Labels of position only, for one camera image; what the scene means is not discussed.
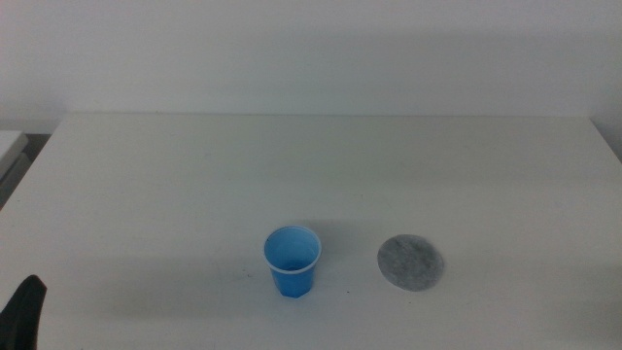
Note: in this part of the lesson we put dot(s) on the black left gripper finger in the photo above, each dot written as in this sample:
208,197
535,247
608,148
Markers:
22,316

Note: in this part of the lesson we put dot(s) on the blue plastic cup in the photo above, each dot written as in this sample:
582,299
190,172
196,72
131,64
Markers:
291,277

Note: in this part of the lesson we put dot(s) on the round grey cup mat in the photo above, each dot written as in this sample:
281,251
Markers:
410,263

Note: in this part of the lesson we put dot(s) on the white side table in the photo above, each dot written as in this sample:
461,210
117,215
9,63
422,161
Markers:
9,146

